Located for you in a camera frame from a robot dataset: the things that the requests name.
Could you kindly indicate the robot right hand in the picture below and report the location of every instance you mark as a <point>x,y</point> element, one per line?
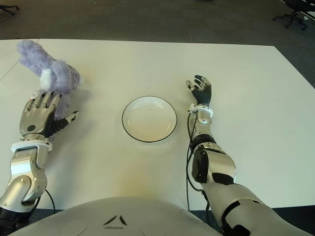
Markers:
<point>204,94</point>

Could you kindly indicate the robot left arm silver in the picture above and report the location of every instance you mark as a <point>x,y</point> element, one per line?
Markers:
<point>24,159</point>

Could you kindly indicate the robot right arm silver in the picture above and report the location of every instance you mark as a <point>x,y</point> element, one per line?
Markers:
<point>221,164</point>

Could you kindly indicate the purple plush bunny doll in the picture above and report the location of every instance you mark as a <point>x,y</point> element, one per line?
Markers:
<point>61,73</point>

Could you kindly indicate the robot torso silver shell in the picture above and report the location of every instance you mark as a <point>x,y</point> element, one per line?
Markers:
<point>147,216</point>

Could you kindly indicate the black mesh office chair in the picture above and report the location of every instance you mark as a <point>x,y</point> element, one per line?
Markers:
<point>292,14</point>

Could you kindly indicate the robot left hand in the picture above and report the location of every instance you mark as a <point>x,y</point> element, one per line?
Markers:
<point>37,118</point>

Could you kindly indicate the white plate black rim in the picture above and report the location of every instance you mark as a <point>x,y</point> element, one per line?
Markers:
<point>150,120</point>

